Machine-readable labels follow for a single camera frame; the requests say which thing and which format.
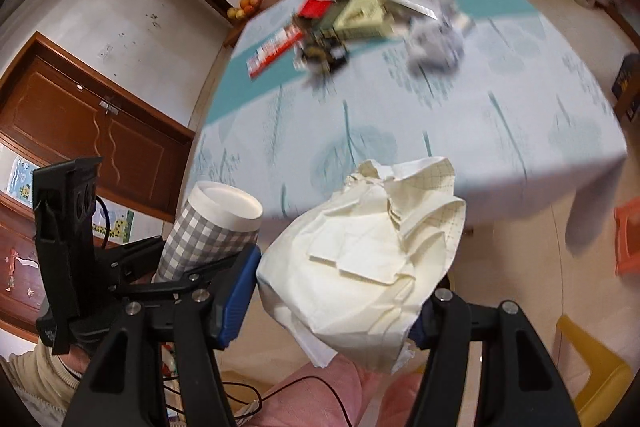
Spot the dark box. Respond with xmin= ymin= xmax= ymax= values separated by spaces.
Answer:
xmin=612 ymin=53 xmax=640 ymax=124

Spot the orange plastic stool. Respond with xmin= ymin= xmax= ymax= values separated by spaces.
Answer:
xmin=613 ymin=201 xmax=640 ymax=279

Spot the cream paper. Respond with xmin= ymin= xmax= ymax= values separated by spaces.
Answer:
xmin=256 ymin=157 xmax=469 ymax=376

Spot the brown wooden door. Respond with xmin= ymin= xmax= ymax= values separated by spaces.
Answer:
xmin=0 ymin=32 xmax=197 ymax=224

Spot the person's left forearm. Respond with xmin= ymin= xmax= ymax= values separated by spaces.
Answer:
xmin=0 ymin=341 xmax=87 ymax=427

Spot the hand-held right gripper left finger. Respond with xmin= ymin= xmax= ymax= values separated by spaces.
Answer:
xmin=62 ymin=243 xmax=262 ymax=427

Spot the thin black cable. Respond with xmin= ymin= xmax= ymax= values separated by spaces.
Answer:
xmin=165 ymin=374 xmax=353 ymax=427

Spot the red and white box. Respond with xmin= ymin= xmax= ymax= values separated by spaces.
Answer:
xmin=246 ymin=26 xmax=306 ymax=80

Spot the grey checked paper cup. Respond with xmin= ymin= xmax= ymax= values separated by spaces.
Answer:
xmin=151 ymin=181 xmax=264 ymax=284

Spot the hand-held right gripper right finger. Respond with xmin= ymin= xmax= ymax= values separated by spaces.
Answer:
xmin=406 ymin=287 xmax=583 ymax=427

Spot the dark snack packet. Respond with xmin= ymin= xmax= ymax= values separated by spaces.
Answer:
xmin=294 ymin=33 xmax=351 ymax=82

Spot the fruit bowl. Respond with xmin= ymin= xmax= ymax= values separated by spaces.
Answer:
xmin=227 ymin=0 xmax=266 ymax=20

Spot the teal printed tablecloth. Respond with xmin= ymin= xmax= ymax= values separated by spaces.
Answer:
xmin=189 ymin=0 xmax=631 ymax=258

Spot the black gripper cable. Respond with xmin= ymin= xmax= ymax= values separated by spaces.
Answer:
xmin=94 ymin=196 xmax=112 ymax=250

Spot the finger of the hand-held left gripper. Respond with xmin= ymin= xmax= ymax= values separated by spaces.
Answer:
xmin=107 ymin=252 xmax=251 ymax=305
xmin=94 ymin=236 xmax=168 ymax=284

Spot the yellow plastic chair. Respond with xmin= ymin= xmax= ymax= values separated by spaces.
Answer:
xmin=554 ymin=314 xmax=635 ymax=416

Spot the crumpled grey paper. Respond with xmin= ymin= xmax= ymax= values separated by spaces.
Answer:
xmin=404 ymin=14 xmax=467 ymax=74

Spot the white paper sheet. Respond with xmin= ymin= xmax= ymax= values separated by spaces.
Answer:
xmin=384 ymin=0 xmax=442 ymax=20

